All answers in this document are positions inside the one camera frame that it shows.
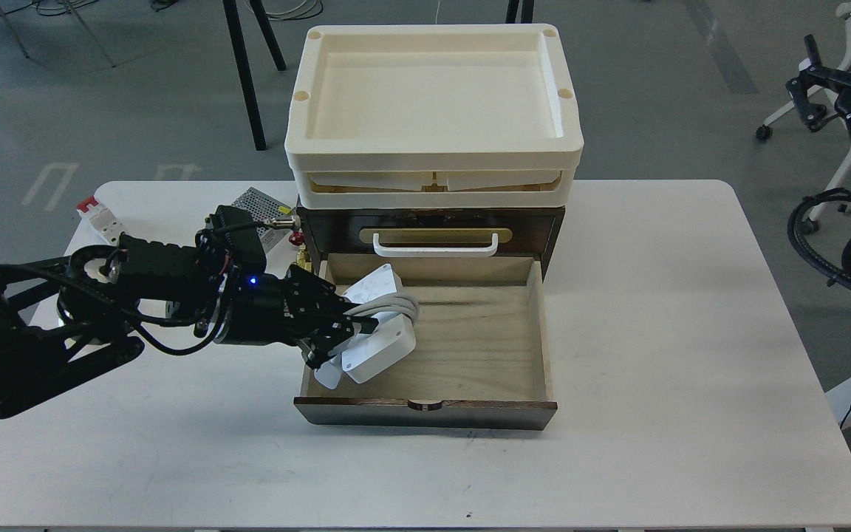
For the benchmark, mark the metal mesh power supply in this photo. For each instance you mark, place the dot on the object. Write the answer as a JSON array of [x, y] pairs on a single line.
[[262, 208]]

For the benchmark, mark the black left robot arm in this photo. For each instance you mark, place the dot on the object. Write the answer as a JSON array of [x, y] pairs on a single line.
[[67, 320]]

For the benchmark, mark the dark wooden cabinet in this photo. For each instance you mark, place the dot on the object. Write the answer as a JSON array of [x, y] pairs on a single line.
[[520, 232]]

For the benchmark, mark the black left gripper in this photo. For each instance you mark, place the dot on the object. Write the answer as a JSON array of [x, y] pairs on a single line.
[[299, 310]]

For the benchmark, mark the white power strip with cable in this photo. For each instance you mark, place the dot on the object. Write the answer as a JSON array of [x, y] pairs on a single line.
[[367, 355]]

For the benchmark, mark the open wooden drawer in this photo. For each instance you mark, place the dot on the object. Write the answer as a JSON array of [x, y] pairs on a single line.
[[481, 358]]

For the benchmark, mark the cream plastic tray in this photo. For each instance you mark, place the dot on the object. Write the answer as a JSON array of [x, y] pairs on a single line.
[[474, 116]]

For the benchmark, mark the red white circuit breaker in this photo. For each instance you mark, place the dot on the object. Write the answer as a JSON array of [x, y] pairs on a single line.
[[102, 219]]

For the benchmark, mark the white office chair base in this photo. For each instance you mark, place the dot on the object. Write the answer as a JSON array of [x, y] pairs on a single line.
[[817, 74]]

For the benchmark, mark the brass valve red handle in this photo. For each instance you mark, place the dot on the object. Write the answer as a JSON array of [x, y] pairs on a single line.
[[303, 258]]

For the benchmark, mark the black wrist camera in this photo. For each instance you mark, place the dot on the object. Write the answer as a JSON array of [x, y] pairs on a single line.
[[232, 233]]

